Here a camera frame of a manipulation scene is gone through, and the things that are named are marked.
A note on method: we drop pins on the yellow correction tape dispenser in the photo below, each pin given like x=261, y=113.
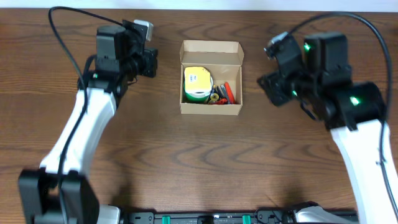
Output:
x=213, y=97

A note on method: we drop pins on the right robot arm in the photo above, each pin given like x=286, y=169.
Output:
x=354, y=114

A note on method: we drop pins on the red stapler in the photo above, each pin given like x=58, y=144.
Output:
x=225, y=92

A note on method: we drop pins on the brown cardboard box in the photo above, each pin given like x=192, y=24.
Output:
x=224, y=61

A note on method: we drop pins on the green tape roll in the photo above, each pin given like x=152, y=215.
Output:
x=198, y=97

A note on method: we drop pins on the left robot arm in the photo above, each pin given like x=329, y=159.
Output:
x=59, y=190

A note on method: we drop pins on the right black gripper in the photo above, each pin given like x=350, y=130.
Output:
x=273, y=88

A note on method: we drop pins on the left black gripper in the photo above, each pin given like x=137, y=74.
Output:
x=148, y=56

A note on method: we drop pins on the beige masking tape roll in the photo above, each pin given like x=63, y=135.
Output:
x=211, y=86

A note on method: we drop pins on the red utility knife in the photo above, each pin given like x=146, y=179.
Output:
x=222, y=101

